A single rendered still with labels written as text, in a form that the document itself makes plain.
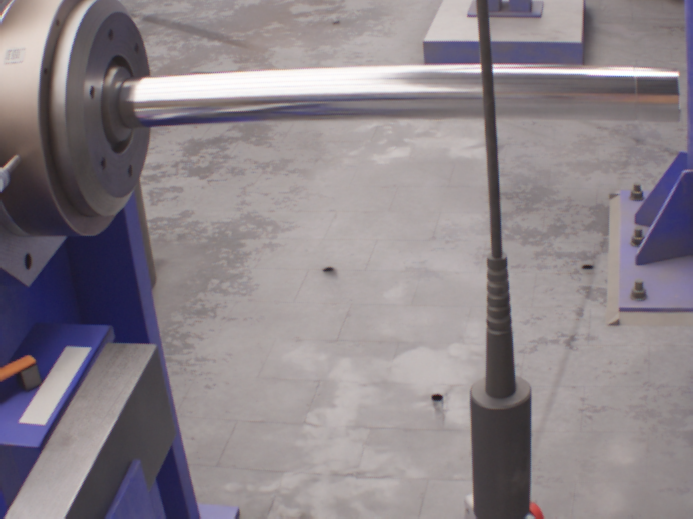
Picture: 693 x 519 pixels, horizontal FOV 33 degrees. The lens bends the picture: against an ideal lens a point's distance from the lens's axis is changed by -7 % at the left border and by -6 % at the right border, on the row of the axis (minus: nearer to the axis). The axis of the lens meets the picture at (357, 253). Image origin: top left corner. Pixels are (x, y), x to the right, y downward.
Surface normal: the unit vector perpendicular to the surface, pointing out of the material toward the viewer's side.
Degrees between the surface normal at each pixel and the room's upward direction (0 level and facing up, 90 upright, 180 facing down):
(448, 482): 0
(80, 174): 99
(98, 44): 90
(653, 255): 90
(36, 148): 85
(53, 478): 0
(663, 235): 90
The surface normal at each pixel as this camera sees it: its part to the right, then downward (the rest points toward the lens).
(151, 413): 0.98, 0.00
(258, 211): -0.09, -0.88
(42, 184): -0.15, 0.64
